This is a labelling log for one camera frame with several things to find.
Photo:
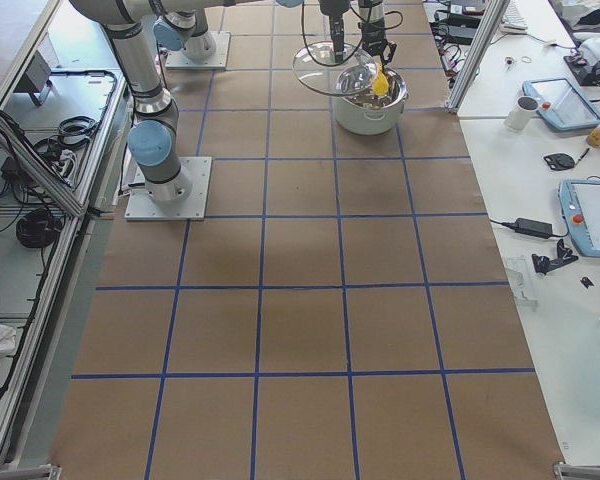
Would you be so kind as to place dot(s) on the glass pot lid with knob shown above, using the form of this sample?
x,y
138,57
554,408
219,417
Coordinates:
x,y
315,66

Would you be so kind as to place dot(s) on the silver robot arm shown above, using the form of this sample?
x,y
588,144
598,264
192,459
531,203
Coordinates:
x,y
152,140

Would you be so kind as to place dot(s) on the teach pendant tablet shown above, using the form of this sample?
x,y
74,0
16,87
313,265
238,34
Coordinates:
x,y
569,109
580,204

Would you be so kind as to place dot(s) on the black power adapter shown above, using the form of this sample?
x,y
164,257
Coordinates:
x,y
533,228

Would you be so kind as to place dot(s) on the teach pendant tablet far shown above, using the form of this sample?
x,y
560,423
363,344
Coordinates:
x,y
569,109

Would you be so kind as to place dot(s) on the yellow plastic corn cob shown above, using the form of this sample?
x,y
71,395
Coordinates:
x,y
380,86

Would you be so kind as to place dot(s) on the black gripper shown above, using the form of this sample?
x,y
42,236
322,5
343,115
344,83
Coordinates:
x,y
336,25
370,22

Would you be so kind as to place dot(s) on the teach pendant tablet near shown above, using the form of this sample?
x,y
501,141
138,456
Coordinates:
x,y
580,204

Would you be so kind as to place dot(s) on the white mug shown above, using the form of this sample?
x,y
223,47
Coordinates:
x,y
524,109

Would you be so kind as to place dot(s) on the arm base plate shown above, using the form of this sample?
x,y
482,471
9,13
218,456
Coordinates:
x,y
184,197
206,52

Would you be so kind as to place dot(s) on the pale green cooking pot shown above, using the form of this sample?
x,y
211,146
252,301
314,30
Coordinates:
x,y
368,114

